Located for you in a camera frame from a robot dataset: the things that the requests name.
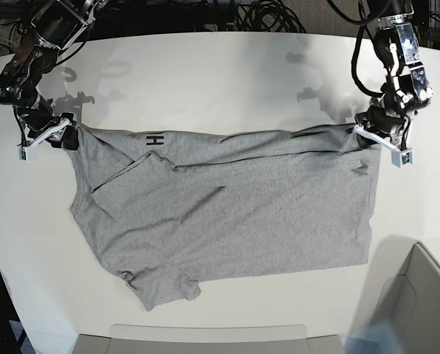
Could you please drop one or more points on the beige box at bottom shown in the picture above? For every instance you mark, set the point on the beige box at bottom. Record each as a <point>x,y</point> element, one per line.
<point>125,338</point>

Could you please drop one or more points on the beige box at right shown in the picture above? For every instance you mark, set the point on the beige box at right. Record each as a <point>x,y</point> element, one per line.
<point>407,317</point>

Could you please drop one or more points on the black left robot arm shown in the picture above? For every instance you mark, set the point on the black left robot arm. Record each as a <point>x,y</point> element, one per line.
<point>406,89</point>

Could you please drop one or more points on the grey T-shirt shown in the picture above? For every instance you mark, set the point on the grey T-shirt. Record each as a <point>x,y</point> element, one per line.
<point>166,211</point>

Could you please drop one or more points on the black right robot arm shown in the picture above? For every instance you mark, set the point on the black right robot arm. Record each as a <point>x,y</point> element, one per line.
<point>53,29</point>

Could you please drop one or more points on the beige box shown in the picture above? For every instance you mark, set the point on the beige box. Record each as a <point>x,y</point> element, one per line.
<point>125,338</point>
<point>407,317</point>

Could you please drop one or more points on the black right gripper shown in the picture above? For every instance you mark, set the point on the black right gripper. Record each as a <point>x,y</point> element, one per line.
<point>34,122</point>

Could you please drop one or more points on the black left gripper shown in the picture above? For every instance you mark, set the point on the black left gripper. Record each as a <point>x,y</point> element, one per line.
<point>384,122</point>

